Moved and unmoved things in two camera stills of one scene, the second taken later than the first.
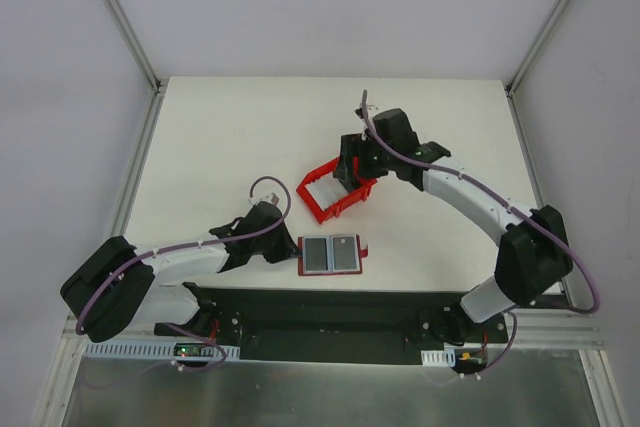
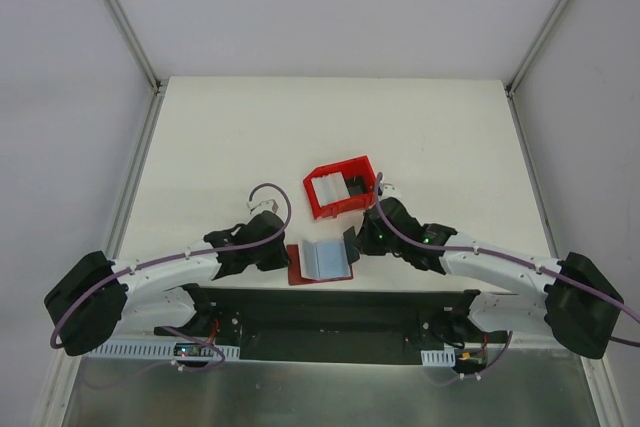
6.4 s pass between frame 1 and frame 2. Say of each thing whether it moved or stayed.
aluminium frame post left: stayed
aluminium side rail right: stayed
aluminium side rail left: stayed
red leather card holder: moved
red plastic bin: moved
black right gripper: moved
